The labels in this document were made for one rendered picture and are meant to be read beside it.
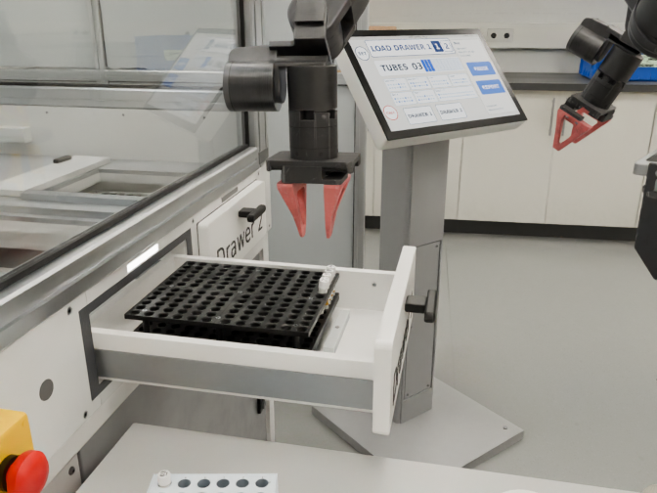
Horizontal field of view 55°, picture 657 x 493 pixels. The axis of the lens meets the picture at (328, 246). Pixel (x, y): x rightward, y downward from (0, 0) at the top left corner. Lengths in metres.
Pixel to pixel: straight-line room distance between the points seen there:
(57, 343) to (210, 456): 0.21
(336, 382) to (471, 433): 1.40
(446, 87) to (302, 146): 1.02
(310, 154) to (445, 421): 1.47
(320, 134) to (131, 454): 0.42
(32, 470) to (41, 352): 0.14
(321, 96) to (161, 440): 0.44
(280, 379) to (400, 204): 1.12
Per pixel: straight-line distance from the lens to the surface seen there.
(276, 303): 0.77
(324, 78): 0.71
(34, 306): 0.67
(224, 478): 0.67
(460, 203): 3.78
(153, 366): 0.74
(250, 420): 1.42
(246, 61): 0.75
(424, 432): 2.02
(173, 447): 0.78
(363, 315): 0.88
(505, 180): 3.77
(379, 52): 1.64
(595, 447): 2.16
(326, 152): 0.72
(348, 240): 2.49
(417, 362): 1.97
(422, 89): 1.64
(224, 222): 1.04
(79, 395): 0.76
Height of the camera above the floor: 1.23
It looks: 20 degrees down
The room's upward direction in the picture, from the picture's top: straight up
